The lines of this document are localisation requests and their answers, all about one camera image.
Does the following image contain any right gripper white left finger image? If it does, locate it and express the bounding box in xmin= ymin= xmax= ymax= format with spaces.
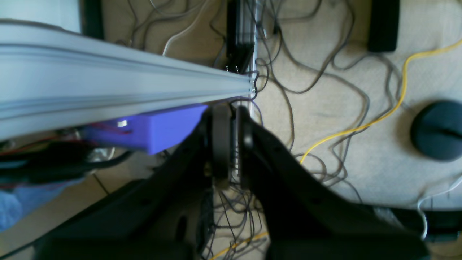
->
xmin=36 ymin=105 xmax=232 ymax=260

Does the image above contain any right gripper white right finger image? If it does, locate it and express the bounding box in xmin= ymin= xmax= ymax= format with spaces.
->
xmin=236 ymin=107 xmax=429 ymax=260

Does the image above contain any purple plastic block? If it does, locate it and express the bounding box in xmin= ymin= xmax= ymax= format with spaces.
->
xmin=82 ymin=105 xmax=208 ymax=155

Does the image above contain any round black stand base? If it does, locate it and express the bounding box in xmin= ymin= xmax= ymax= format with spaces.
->
xmin=410 ymin=99 xmax=462 ymax=162

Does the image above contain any black box on floor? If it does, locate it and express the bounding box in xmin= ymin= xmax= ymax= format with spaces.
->
xmin=367 ymin=0 xmax=400 ymax=53

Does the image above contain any yellow cable on floor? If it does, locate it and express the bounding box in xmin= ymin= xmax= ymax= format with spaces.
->
xmin=209 ymin=38 xmax=462 ymax=260

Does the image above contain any white cable on floor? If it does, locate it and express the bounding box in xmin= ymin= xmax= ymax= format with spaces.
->
xmin=417 ymin=175 xmax=462 ymax=241

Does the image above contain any aluminium frame post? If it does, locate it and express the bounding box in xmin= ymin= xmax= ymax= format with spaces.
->
xmin=0 ymin=22 xmax=252 ymax=140

